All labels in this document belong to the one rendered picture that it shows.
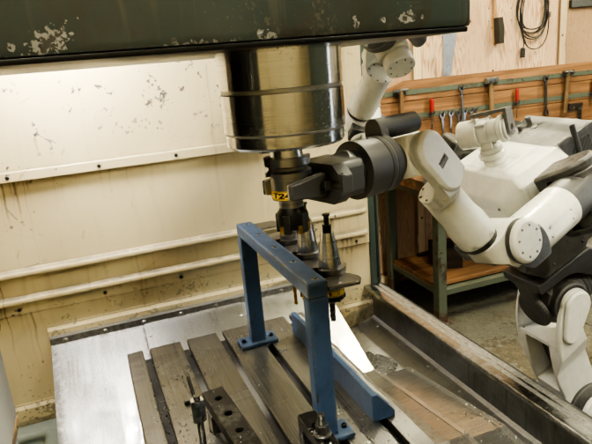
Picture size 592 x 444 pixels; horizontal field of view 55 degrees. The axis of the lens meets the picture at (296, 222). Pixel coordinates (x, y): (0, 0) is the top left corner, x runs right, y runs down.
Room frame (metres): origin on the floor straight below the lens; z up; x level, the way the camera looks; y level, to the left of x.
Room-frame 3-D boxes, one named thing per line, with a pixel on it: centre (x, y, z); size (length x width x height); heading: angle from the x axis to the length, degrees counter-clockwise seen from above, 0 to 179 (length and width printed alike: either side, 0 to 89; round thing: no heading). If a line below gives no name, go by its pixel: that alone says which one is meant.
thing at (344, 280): (0.96, -0.08, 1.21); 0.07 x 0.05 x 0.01; 110
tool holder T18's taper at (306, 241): (1.12, -0.02, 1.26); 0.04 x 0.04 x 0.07
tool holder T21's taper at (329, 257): (1.01, -0.06, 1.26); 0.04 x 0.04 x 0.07
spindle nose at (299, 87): (0.75, 0.00, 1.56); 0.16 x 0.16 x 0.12
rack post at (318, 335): (0.94, -0.02, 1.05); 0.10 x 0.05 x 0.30; 110
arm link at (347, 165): (0.81, -0.07, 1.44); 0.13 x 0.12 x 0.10; 37
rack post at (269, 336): (1.36, 0.13, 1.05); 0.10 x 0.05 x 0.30; 110
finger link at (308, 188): (0.73, -0.02, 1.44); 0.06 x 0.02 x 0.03; 127
